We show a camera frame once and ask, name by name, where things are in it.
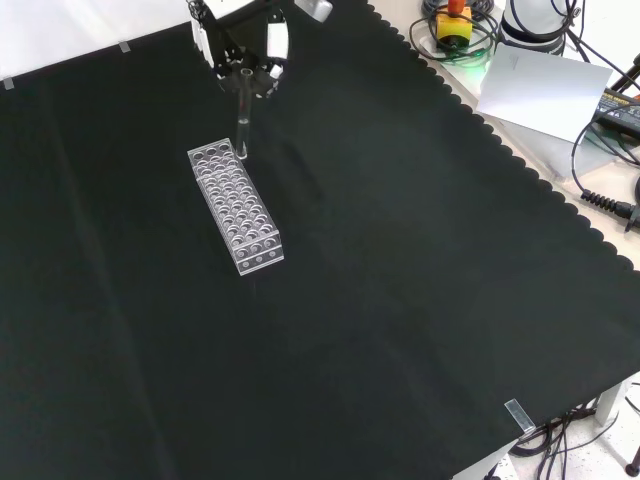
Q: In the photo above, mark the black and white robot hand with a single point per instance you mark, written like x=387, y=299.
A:
x=220, y=35

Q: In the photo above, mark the clear glass test tube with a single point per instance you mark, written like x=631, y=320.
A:
x=243, y=125

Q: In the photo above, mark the clear plastic test tube rack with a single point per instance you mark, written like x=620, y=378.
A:
x=235, y=205

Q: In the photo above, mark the grey tape piece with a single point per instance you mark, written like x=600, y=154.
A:
x=7, y=83
x=125, y=47

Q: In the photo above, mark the yellow stop button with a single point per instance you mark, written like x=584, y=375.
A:
x=453, y=25

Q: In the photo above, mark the black bench cloth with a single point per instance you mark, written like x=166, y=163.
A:
x=350, y=280

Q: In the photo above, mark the pale board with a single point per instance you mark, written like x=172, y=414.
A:
x=542, y=90

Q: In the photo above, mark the clear board stand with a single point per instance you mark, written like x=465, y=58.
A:
x=590, y=157

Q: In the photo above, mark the black power adapter yellow label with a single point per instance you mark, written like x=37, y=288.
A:
x=620, y=110

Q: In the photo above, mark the black tripod leg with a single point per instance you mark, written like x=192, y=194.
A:
x=627, y=75

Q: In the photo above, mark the clear tape strip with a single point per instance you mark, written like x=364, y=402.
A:
x=519, y=416

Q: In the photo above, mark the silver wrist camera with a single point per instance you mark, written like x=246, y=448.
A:
x=315, y=7

